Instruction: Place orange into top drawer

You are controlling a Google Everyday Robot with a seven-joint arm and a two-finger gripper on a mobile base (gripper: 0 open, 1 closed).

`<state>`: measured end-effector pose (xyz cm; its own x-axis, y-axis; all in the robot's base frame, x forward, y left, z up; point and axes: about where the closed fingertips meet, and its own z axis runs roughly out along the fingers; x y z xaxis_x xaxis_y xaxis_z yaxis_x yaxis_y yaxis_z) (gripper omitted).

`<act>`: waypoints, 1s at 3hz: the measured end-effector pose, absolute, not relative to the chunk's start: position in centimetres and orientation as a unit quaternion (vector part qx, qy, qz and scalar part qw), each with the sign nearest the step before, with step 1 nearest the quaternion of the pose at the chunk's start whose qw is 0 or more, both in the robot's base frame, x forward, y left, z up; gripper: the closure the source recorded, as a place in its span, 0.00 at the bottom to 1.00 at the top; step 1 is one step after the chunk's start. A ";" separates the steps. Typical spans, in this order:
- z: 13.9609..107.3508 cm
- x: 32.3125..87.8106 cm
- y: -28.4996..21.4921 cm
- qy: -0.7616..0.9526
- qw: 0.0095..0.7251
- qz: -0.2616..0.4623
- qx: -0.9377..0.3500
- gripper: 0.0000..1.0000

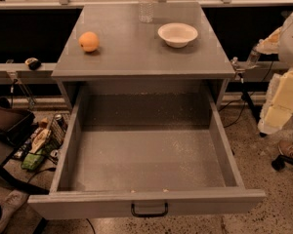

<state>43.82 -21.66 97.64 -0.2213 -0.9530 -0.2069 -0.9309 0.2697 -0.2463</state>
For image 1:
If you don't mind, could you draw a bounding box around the orange fruit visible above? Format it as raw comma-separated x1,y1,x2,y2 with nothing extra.
78,31,100,53

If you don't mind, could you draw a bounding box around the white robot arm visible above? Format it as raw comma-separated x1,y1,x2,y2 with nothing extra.
256,12,293,135

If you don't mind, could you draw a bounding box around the grey open top drawer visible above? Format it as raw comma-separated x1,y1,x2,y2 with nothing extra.
28,87,266,219

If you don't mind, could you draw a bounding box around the grey cabinet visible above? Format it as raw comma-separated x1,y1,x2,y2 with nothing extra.
52,2,234,107

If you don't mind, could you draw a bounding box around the white bowl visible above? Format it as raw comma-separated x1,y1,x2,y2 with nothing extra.
157,23,198,48

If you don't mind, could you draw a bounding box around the clear water bottle on cabinet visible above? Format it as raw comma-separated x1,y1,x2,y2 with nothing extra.
138,0,153,23

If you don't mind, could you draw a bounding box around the black stand leg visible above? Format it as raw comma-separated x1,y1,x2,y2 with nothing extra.
240,78,260,123

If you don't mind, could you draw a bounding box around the small black yellow device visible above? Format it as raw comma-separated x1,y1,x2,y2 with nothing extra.
24,58,42,71

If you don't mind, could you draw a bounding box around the green snack bag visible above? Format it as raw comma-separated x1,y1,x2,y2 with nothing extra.
21,149,46,171

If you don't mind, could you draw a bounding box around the dark brown bag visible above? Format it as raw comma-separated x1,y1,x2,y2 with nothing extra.
0,97,35,146

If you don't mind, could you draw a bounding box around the brown shoe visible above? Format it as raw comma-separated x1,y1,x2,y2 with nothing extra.
278,140,293,159

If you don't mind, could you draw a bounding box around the white sneaker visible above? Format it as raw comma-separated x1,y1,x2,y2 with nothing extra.
0,190,28,234

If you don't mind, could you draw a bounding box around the wire basket with can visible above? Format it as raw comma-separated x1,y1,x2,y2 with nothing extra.
50,113,67,148

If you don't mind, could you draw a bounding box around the black drawer handle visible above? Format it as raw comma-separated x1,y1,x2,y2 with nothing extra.
131,203,169,218

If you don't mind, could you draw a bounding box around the clear bottle on rail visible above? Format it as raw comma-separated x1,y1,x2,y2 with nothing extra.
246,43,261,69

